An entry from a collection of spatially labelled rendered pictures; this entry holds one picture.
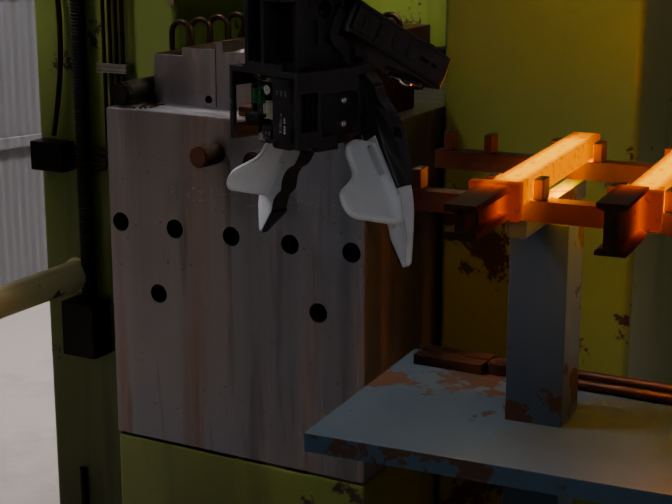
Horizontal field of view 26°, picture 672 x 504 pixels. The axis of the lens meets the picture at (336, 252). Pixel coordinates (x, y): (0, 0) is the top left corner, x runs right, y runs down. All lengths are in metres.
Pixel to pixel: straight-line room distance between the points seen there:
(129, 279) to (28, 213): 2.49
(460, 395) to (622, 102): 0.44
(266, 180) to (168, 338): 0.86
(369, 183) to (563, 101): 0.84
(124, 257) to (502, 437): 0.67
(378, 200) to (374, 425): 0.53
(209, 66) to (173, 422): 0.47
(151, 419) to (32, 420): 1.47
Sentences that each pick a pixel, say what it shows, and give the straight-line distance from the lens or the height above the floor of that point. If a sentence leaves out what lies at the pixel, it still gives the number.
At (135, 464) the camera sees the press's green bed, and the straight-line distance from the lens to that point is 2.02.
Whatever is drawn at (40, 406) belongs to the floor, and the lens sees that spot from 3.52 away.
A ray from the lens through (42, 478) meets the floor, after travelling 3.11.
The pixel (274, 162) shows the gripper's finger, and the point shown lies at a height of 0.99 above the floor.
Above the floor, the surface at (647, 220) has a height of 0.92.
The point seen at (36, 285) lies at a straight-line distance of 2.14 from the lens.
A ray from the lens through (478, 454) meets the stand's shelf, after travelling 1.42.
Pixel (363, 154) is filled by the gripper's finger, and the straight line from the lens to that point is 1.00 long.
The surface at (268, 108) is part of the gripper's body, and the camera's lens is 1.01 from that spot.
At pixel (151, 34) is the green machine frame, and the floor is 0.99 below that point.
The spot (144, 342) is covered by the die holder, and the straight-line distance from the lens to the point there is 1.95.
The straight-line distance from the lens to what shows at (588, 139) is 1.55.
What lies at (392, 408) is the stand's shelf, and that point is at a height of 0.66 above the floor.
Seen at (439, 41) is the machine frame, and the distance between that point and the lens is 2.25.
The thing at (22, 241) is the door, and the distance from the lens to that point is 4.42.
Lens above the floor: 1.19
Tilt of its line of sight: 14 degrees down
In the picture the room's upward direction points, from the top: straight up
